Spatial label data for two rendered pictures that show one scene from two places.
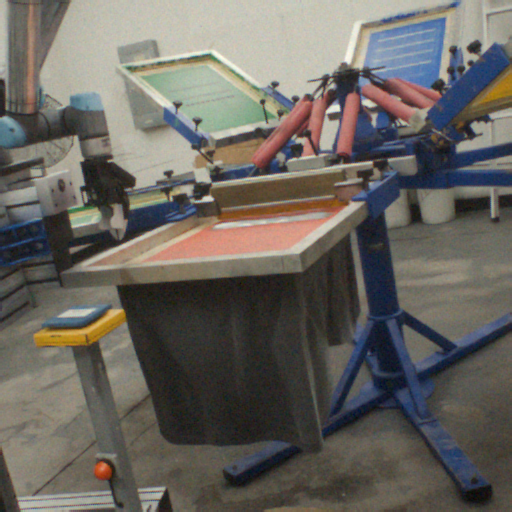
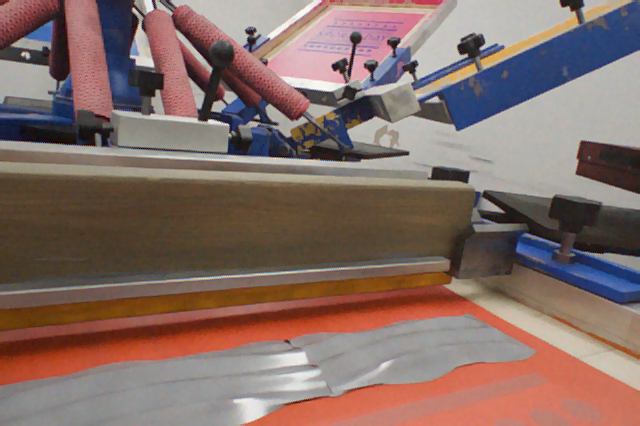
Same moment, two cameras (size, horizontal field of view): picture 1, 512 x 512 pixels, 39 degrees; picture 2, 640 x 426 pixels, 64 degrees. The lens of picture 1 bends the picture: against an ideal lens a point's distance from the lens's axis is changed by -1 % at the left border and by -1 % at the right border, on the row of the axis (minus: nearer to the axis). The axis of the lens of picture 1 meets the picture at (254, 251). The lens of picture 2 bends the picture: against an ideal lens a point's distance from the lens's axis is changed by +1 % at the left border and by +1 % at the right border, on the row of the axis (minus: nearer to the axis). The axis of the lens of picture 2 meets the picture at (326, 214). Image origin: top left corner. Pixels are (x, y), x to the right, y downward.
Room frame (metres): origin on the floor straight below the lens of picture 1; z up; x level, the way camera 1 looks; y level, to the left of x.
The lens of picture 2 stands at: (1.77, 0.19, 1.13)
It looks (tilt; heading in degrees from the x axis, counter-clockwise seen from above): 13 degrees down; 302
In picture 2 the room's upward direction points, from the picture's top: 8 degrees clockwise
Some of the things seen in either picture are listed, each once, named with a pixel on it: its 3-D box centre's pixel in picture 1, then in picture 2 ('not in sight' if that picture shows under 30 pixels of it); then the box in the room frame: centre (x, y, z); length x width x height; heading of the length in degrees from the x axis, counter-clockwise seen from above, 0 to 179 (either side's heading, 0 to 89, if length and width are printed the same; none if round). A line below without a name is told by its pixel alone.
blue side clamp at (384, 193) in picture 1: (377, 195); (490, 260); (1.89, -0.35, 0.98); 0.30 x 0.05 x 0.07; 154
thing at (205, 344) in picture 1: (217, 364); not in sight; (1.54, 0.13, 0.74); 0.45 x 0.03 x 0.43; 64
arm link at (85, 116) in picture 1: (88, 116); not in sight; (1.77, 0.33, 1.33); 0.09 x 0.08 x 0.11; 54
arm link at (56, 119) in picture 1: (56, 123); not in sight; (1.81, 0.42, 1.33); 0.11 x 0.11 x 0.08; 54
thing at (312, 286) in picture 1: (334, 321); not in sight; (1.66, -0.16, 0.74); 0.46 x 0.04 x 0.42; 154
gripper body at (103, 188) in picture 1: (101, 181); not in sight; (1.75, 0.33, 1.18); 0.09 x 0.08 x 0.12; 154
